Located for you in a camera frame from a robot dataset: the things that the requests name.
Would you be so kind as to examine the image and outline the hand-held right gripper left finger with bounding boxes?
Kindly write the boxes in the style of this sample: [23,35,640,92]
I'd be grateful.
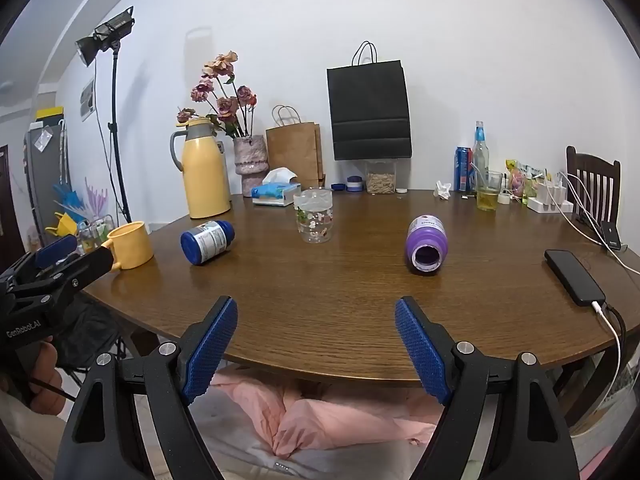
[54,296,239,480]

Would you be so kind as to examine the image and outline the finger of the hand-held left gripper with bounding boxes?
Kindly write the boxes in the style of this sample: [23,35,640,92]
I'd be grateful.
[37,245,115,293]
[10,234,79,286]

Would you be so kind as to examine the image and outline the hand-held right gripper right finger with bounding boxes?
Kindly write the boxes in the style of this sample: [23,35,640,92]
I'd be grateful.
[394,296,581,480]

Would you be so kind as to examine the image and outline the purple cup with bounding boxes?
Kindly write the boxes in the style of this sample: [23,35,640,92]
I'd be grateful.
[405,214,448,275]

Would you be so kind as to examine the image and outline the floral glass cup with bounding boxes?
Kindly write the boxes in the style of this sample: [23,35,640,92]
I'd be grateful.
[293,188,334,244]

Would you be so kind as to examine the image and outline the person's left hand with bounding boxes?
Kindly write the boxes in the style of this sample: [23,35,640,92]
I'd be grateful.
[27,342,66,411]

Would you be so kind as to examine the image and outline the glass jars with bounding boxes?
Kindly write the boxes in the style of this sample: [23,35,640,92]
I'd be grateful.
[77,215,116,253]

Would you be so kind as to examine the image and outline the yellow mug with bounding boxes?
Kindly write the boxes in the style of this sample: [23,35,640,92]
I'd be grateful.
[101,221,154,272]

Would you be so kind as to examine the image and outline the dark cloth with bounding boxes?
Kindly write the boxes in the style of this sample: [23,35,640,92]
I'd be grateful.
[52,292,128,373]

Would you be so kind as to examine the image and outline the blue and purple plastic hangers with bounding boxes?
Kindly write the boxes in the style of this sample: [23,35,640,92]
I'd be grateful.
[52,177,108,221]

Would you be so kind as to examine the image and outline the dark wooden door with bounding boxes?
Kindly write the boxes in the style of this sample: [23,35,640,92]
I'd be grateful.
[0,145,26,263]

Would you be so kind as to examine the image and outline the grey refrigerator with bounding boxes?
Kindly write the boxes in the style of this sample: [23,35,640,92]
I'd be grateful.
[22,120,71,246]

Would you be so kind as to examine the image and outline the blue supplement bottle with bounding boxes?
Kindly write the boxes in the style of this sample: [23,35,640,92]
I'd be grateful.
[180,220,235,266]

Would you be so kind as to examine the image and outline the pink cloth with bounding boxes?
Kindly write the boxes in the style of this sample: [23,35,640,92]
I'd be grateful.
[210,370,451,461]

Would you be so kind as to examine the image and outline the black light stand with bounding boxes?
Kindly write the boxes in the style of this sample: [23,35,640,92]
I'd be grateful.
[107,45,133,223]

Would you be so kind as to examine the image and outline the yellow thermos jug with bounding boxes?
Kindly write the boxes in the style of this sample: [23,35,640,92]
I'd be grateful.
[170,116,232,219]

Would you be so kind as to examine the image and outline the blue tissue box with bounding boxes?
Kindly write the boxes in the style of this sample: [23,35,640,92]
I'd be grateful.
[251,167,302,206]

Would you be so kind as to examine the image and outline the glass of yellow drink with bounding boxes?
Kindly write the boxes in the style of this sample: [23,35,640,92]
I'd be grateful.
[476,170,503,212]

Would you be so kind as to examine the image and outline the black smartphone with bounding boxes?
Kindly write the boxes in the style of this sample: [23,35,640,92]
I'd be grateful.
[544,249,607,307]

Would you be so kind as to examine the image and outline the clear grain container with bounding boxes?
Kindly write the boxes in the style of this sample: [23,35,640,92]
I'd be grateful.
[364,159,397,194]

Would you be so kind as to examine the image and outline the blue drink can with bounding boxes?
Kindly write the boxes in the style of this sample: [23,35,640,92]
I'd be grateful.
[454,146,475,193]

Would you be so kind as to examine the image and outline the pink textured vase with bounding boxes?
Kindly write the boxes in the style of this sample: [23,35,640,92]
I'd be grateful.
[233,135,270,197]

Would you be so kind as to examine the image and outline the white charging stand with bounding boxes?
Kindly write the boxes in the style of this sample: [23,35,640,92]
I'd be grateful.
[527,180,575,214]

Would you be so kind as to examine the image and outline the colourful snack packet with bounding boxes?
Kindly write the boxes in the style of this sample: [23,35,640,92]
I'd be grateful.
[505,159,546,198]

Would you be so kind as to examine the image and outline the clear glass bottle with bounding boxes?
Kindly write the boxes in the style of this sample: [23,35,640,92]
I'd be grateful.
[471,121,491,193]

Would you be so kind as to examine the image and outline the dried rose bouquet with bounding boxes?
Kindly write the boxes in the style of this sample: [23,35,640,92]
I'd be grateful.
[176,51,258,140]

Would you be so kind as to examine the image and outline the brown paper bag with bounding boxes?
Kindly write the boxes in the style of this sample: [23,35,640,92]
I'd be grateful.
[265,105,326,190]

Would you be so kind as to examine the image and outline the black studio light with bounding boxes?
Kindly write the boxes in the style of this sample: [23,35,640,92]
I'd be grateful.
[75,6,136,67]

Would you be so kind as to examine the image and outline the black power bank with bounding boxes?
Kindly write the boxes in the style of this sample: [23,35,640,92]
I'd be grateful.
[600,221,622,252]

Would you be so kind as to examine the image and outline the dark wooden chair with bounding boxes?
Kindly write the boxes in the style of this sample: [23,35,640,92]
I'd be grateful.
[566,145,622,251]

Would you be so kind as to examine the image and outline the black paper bag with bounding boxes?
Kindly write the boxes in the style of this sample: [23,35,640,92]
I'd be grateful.
[326,40,413,161]

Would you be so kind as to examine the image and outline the wall poster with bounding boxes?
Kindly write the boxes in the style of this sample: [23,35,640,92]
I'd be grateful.
[80,77,97,122]

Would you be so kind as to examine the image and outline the white phone cable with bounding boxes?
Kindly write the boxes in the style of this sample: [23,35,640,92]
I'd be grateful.
[591,301,623,411]

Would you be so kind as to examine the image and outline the black cable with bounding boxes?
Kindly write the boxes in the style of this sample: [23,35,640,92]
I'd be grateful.
[602,305,627,346]

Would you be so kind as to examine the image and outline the white charger cables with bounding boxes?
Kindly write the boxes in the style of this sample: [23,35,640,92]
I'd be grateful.
[557,171,640,276]

